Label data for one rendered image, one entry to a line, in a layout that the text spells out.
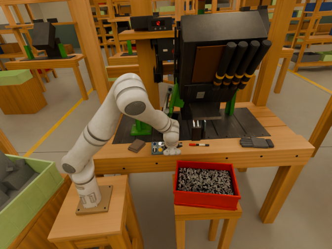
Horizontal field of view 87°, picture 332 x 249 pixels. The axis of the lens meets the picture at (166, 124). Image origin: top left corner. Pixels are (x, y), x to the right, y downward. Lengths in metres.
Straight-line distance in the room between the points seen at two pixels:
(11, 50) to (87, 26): 5.37
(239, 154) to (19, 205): 1.21
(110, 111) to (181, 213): 0.64
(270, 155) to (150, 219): 1.21
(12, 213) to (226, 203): 1.00
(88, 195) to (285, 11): 1.66
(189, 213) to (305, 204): 1.53
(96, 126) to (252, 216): 1.72
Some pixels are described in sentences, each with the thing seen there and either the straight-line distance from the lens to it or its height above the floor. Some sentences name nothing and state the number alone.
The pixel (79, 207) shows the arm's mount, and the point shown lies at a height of 0.87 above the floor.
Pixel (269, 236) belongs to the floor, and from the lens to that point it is 1.98.
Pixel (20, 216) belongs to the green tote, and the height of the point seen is 0.86.
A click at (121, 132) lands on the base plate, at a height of 0.90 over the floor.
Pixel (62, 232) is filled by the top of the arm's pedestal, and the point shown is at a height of 0.85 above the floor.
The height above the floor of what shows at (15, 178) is 0.91.
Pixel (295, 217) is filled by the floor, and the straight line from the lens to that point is 2.18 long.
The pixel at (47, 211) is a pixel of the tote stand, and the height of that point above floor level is 0.73.
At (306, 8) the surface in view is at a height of 1.50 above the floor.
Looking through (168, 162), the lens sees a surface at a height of 0.84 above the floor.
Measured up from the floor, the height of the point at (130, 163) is 0.84.
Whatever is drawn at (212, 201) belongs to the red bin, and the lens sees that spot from 0.97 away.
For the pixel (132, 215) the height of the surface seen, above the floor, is 0.54.
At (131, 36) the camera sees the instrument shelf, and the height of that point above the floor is 1.52.
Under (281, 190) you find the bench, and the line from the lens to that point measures 1.65.
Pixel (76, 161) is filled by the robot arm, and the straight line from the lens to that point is 0.75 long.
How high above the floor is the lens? 1.66
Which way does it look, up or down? 33 degrees down
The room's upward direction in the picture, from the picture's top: 4 degrees counter-clockwise
